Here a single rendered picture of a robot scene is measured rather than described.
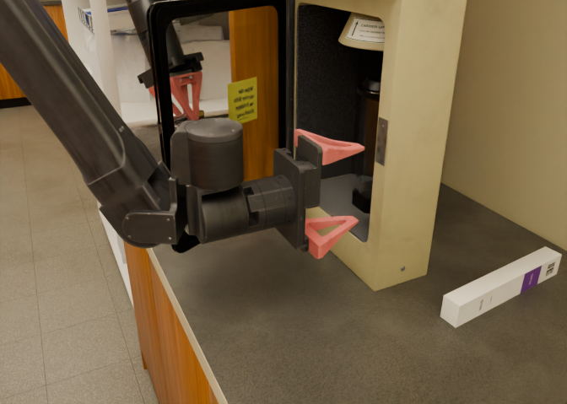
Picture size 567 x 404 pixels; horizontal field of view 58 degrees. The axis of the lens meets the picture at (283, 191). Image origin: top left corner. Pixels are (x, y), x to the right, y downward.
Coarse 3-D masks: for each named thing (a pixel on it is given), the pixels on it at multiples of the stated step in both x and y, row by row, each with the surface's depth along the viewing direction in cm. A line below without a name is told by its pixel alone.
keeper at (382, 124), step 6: (384, 120) 74; (378, 126) 75; (384, 126) 74; (378, 132) 75; (384, 132) 74; (378, 138) 76; (384, 138) 74; (378, 144) 76; (384, 144) 75; (378, 150) 76; (384, 150) 75; (378, 156) 77; (384, 156) 75; (378, 162) 77; (384, 162) 76
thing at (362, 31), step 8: (352, 16) 81; (360, 16) 79; (368, 16) 78; (352, 24) 80; (360, 24) 79; (368, 24) 78; (376, 24) 77; (344, 32) 82; (352, 32) 80; (360, 32) 79; (368, 32) 78; (376, 32) 77; (384, 32) 77; (344, 40) 82; (352, 40) 80; (360, 40) 78; (368, 40) 78; (376, 40) 77; (384, 40) 77; (360, 48) 79; (368, 48) 78; (376, 48) 77
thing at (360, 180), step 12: (360, 84) 89; (360, 96) 87; (360, 108) 90; (372, 108) 86; (360, 120) 90; (372, 120) 87; (360, 132) 91; (372, 132) 88; (360, 144) 91; (372, 144) 89; (360, 156) 92; (372, 156) 89; (360, 168) 92; (372, 168) 90; (360, 180) 93; (372, 180) 91; (360, 192) 94
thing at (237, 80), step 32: (192, 32) 76; (224, 32) 81; (256, 32) 87; (192, 64) 77; (224, 64) 83; (256, 64) 89; (192, 96) 79; (224, 96) 85; (256, 96) 92; (160, 128) 76; (256, 128) 94; (256, 160) 96
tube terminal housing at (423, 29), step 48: (336, 0) 79; (384, 0) 69; (432, 0) 68; (384, 48) 71; (432, 48) 71; (384, 96) 73; (432, 96) 74; (432, 144) 78; (384, 192) 77; (432, 192) 82; (384, 240) 82
